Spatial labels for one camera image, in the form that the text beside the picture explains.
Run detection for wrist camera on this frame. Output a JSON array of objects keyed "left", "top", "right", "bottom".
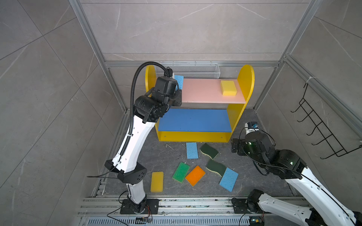
[
  {"left": 245, "top": 121, "right": 259, "bottom": 134},
  {"left": 164, "top": 67, "right": 173, "bottom": 78}
]

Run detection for bright green sponge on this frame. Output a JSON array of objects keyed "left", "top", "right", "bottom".
[{"left": 172, "top": 163, "right": 190, "bottom": 183}]

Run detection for dark green sponge lower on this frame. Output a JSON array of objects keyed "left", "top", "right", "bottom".
[{"left": 206, "top": 159, "right": 227, "bottom": 177}]

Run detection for metal mesh basket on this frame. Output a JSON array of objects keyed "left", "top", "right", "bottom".
[{"left": 163, "top": 63, "right": 220, "bottom": 79}]

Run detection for blue sponge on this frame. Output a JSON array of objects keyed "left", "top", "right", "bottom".
[
  {"left": 173, "top": 75, "right": 184, "bottom": 90},
  {"left": 186, "top": 142, "right": 199, "bottom": 159},
  {"left": 219, "top": 168, "right": 239, "bottom": 192}
]

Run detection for aluminium mounting rail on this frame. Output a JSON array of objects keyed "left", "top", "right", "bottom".
[{"left": 77, "top": 197, "right": 293, "bottom": 226}]

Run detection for orange sponge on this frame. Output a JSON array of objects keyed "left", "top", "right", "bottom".
[{"left": 185, "top": 166, "right": 206, "bottom": 186}]

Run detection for dark green sponge upper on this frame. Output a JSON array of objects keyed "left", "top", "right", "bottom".
[{"left": 200, "top": 143, "right": 219, "bottom": 160}]

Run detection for black wire hook rack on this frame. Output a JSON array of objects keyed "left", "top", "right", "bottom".
[{"left": 290, "top": 83, "right": 362, "bottom": 160}]

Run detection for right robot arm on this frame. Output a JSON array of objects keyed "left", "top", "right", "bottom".
[{"left": 232, "top": 130, "right": 362, "bottom": 226}]

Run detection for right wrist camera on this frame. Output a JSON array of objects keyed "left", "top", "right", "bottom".
[{"left": 245, "top": 121, "right": 259, "bottom": 134}]

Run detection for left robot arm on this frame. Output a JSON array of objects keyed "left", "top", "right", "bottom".
[{"left": 105, "top": 75, "right": 184, "bottom": 213}]

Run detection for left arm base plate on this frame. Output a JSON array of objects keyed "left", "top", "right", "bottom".
[{"left": 120, "top": 198, "right": 160, "bottom": 215}]

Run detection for yellow sponge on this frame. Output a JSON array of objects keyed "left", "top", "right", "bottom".
[
  {"left": 150, "top": 171, "right": 164, "bottom": 193},
  {"left": 220, "top": 80, "right": 237, "bottom": 96}
]

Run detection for yellow shelf pink blue boards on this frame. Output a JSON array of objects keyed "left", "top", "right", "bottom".
[{"left": 155, "top": 65, "right": 255, "bottom": 143}]

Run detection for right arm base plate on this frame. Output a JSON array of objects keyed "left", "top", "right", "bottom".
[{"left": 231, "top": 198, "right": 263, "bottom": 214}]

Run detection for black corrugated cable hose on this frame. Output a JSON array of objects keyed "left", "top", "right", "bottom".
[{"left": 118, "top": 61, "right": 170, "bottom": 156}]

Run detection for dark green sponge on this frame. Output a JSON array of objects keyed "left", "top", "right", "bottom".
[
  {"left": 206, "top": 159, "right": 227, "bottom": 177},
  {"left": 200, "top": 143, "right": 219, "bottom": 160}
]

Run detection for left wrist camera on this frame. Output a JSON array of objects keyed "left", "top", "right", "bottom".
[{"left": 164, "top": 67, "right": 173, "bottom": 78}]

